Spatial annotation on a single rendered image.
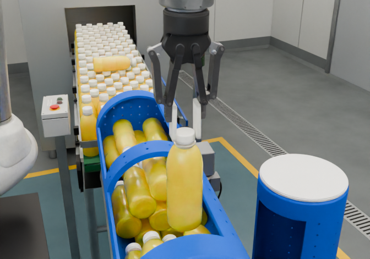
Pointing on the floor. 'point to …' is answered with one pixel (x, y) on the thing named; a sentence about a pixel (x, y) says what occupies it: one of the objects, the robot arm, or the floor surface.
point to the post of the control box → (67, 196)
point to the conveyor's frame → (88, 178)
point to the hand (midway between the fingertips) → (184, 120)
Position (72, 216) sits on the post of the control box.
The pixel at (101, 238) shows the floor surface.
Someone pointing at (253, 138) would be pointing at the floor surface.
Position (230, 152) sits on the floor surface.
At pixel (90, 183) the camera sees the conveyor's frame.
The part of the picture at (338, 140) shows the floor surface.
